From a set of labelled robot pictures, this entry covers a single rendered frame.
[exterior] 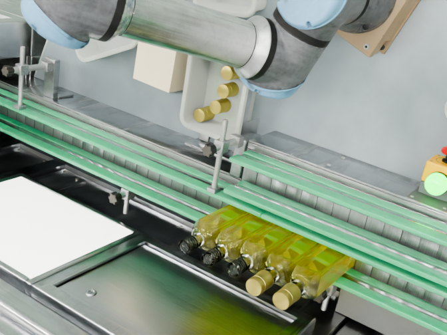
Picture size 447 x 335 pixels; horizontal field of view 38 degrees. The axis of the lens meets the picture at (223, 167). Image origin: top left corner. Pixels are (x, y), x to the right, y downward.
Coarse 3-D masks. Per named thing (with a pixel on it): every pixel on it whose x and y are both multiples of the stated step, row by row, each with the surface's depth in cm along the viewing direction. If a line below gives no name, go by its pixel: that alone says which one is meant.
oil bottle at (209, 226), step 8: (224, 208) 141; (232, 208) 142; (208, 216) 136; (216, 216) 137; (224, 216) 137; (232, 216) 138; (240, 216) 139; (200, 224) 133; (208, 224) 133; (216, 224) 133; (224, 224) 134; (232, 224) 136; (192, 232) 133; (200, 232) 132; (208, 232) 131; (216, 232) 132; (208, 240) 131; (200, 248) 133; (208, 248) 132
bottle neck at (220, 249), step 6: (216, 246) 128; (222, 246) 128; (210, 252) 125; (216, 252) 126; (222, 252) 127; (204, 258) 126; (210, 258) 128; (216, 258) 125; (222, 258) 128; (210, 264) 125
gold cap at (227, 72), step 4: (224, 68) 153; (228, 68) 152; (232, 68) 152; (224, 72) 153; (228, 72) 153; (232, 72) 152; (224, 76) 153; (228, 76) 153; (232, 76) 152; (236, 76) 154
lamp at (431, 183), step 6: (432, 174) 128; (438, 174) 127; (444, 174) 128; (426, 180) 128; (432, 180) 127; (438, 180) 127; (444, 180) 127; (426, 186) 128; (432, 186) 127; (438, 186) 127; (444, 186) 127; (432, 192) 128; (438, 192) 127; (444, 192) 129
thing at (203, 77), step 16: (192, 64) 155; (208, 64) 160; (224, 64) 158; (192, 80) 158; (208, 80) 162; (224, 80) 159; (240, 80) 156; (192, 96) 160; (208, 96) 163; (240, 96) 157; (192, 112) 162; (224, 112) 161; (240, 112) 150; (192, 128) 159; (208, 128) 158; (240, 128) 151
